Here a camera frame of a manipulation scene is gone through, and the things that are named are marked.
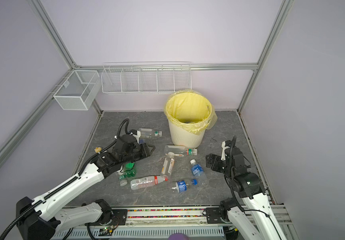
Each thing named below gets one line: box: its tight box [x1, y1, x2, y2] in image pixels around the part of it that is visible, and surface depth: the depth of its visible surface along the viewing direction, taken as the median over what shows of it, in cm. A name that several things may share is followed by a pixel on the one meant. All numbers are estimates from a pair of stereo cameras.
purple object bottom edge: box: [168, 233, 190, 240], surface depth 71 cm
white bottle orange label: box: [161, 151, 176, 176], surface depth 86 cm
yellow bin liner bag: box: [164, 89, 218, 136], surface depth 91 cm
